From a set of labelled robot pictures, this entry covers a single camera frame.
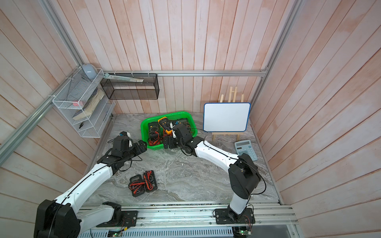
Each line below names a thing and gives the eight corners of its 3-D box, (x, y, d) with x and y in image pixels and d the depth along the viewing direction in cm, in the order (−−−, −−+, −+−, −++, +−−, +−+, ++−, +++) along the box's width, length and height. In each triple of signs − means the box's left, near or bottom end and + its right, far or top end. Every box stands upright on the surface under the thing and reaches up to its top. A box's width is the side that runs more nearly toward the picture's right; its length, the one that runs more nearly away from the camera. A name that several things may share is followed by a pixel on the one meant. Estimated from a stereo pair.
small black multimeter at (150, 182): (147, 193, 83) (145, 191, 80) (144, 175, 90) (142, 172, 87) (158, 189, 85) (157, 187, 81) (154, 172, 92) (152, 169, 88)
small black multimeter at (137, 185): (127, 196, 82) (125, 194, 78) (132, 177, 89) (130, 174, 86) (143, 196, 82) (141, 194, 78) (147, 177, 89) (145, 174, 86)
